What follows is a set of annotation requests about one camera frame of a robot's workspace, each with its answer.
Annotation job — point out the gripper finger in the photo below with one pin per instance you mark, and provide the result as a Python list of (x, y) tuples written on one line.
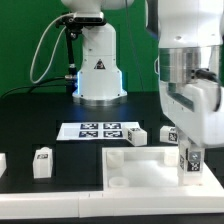
[(194, 155)]

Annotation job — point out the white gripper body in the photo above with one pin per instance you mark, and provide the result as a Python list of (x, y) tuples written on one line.
[(193, 99)]

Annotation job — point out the white square tabletop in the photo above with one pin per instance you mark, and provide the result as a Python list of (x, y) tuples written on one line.
[(153, 167)]

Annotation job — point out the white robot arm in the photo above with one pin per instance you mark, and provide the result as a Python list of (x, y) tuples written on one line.
[(189, 34)]

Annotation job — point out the white L-shaped fence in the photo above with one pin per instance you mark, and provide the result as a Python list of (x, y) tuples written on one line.
[(111, 202)]

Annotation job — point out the white tag sheet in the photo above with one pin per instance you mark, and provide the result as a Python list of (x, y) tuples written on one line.
[(94, 130)]

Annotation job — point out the white block at left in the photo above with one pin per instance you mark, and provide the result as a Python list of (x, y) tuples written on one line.
[(3, 165)]

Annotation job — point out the black camera on stand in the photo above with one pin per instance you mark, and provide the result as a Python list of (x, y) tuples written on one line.
[(73, 25)]

